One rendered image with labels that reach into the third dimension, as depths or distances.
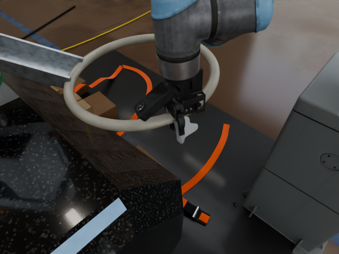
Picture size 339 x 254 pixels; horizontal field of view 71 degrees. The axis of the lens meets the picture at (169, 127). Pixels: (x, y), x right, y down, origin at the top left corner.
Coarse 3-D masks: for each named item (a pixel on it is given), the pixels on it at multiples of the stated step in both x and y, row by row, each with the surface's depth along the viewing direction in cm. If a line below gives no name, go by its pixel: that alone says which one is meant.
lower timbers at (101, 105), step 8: (80, 80) 205; (56, 88) 197; (80, 88) 204; (88, 96) 188; (96, 96) 188; (104, 96) 188; (96, 104) 181; (104, 104) 181; (112, 104) 181; (96, 112) 175; (104, 112) 176; (112, 112) 182
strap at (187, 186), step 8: (136, 72) 232; (96, 80) 206; (224, 128) 182; (120, 136) 177; (224, 136) 177; (224, 144) 172; (216, 152) 167; (208, 160) 162; (208, 168) 158; (200, 176) 154; (184, 184) 150; (192, 184) 150; (184, 192) 147
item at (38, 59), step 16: (0, 48) 79; (16, 48) 80; (32, 48) 80; (48, 48) 79; (0, 64) 72; (16, 64) 71; (32, 64) 79; (48, 64) 81; (64, 64) 83; (48, 80) 75; (64, 80) 74
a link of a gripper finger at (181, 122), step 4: (180, 112) 56; (180, 116) 56; (176, 120) 58; (180, 120) 56; (184, 120) 57; (180, 124) 57; (184, 124) 57; (180, 128) 58; (180, 132) 59; (184, 132) 60
